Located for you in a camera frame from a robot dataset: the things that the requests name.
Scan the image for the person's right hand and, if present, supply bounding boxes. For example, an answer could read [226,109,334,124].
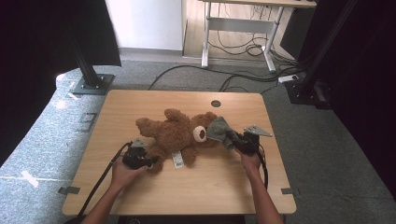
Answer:
[241,147,265,180]

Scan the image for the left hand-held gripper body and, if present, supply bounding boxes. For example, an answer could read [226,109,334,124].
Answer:
[121,138,153,171]

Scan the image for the coiled black cables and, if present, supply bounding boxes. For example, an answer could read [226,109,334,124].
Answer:
[207,30,269,58]

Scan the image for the left hand-held gripper black cable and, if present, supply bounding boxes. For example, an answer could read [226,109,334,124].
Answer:
[78,141,134,217]

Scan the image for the black metal stand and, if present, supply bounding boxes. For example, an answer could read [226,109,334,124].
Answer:
[284,0,359,110]
[64,18,116,96]

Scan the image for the long black floor cable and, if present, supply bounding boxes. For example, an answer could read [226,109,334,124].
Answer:
[148,63,302,93]

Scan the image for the grey knit hat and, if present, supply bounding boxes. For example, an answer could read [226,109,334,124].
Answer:
[205,116,237,150]

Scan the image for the brown teddy bear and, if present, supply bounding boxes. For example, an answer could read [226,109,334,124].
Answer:
[134,107,220,175]

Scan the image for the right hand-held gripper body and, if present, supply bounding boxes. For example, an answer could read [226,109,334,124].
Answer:
[237,124,274,156]

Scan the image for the hand-held gripper black cable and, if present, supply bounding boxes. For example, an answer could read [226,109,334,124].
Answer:
[254,148,269,190]
[78,141,134,217]

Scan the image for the black curtain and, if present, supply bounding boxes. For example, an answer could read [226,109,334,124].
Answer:
[295,0,396,202]
[0,0,122,166]

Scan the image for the right hand-held gripper black cable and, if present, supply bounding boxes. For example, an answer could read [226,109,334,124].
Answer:
[254,148,269,190]

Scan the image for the grey floor tape square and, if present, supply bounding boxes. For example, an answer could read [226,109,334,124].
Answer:
[78,112,98,133]

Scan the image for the white power strip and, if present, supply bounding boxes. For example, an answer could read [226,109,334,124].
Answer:
[277,74,300,84]

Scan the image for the person's left hand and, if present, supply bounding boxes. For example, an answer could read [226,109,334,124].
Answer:
[110,155,148,189]

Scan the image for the white-framed wooden desk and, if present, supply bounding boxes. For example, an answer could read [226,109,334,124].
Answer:
[199,0,318,73]

